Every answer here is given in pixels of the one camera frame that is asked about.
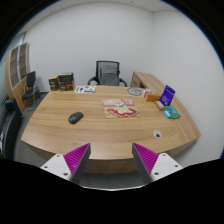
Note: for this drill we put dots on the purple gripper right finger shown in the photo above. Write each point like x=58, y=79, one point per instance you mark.
x=145, y=160

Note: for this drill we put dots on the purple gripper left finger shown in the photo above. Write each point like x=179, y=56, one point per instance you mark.
x=77, y=160

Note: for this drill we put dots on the black computer mouse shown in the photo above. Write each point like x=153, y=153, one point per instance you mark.
x=75, y=117

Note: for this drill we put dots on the blue small box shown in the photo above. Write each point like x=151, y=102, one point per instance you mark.
x=167, y=114

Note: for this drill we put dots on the green small box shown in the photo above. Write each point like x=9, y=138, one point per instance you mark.
x=173, y=112

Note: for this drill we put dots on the yellow small box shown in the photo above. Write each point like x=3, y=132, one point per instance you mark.
x=159, y=105

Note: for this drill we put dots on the orange tissue box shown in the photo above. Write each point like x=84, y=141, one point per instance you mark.
x=151, y=96

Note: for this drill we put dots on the purple standing card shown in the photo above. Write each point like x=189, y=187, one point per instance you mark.
x=167, y=96

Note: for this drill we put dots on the black leather armchair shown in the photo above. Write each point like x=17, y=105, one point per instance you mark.
x=10, y=123

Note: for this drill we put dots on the black side chair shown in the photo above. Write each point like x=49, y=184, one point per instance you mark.
x=31, y=90

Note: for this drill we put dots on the wooden side desk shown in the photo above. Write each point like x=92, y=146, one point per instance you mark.
x=144, y=80

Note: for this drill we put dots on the dark cardboard box stack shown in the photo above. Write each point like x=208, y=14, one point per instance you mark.
x=66, y=81

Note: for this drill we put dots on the small brown cardboard box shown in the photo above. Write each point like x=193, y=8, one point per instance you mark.
x=53, y=83

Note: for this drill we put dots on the black mesh office chair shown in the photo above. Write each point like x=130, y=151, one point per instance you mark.
x=107, y=73

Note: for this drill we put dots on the wooden bookshelf cabinet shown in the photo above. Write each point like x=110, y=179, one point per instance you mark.
x=16, y=69

